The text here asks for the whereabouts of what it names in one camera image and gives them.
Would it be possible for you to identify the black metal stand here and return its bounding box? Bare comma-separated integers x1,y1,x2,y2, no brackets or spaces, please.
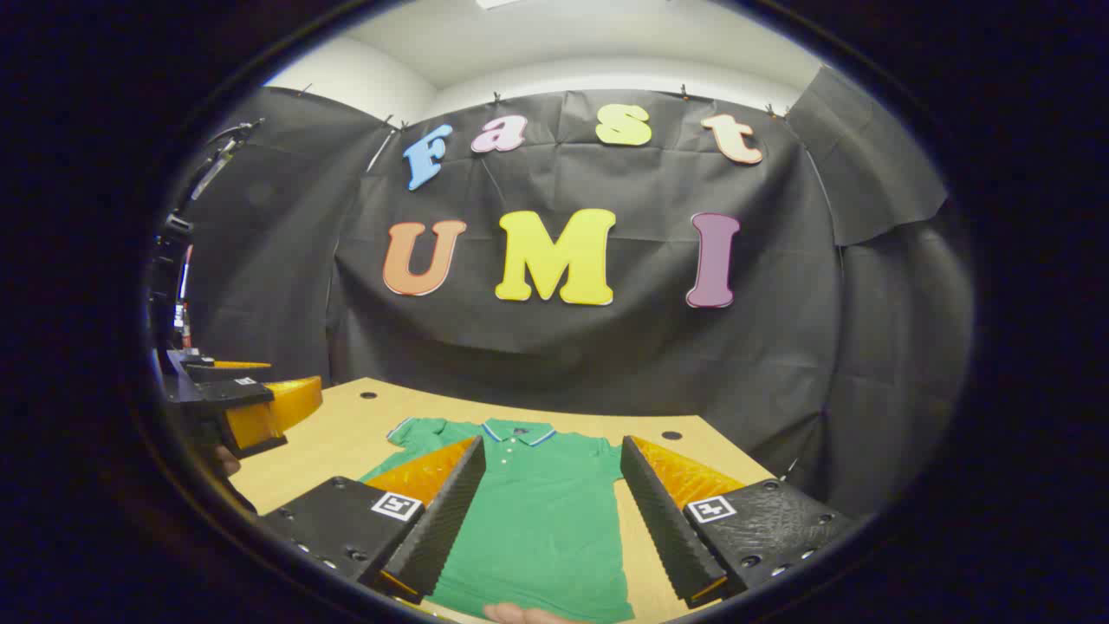
189,120,263,202

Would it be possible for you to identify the green T-shirt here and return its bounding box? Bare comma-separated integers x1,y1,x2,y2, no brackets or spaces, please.
360,417,635,624

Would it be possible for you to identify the black backdrop cloth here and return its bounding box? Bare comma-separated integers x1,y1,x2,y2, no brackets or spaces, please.
178,65,976,521

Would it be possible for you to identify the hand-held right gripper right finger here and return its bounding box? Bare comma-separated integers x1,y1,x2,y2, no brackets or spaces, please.
619,436,854,609

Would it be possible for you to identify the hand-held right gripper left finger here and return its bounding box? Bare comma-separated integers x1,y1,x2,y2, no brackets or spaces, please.
258,436,487,605

